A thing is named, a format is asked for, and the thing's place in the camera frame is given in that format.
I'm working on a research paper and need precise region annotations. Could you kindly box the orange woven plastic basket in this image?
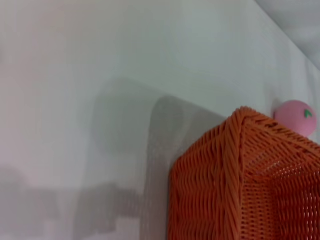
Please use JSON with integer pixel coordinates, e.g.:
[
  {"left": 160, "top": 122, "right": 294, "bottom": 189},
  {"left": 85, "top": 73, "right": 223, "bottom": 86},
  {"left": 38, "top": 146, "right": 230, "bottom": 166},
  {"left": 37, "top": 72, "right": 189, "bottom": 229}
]
[{"left": 166, "top": 106, "right": 320, "bottom": 240}]

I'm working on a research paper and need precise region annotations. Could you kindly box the pink toy fruit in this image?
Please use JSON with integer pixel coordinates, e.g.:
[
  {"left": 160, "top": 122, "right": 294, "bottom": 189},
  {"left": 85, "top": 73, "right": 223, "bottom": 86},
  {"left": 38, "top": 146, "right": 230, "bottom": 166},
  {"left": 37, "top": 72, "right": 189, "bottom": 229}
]
[{"left": 272, "top": 99, "right": 318, "bottom": 138}]

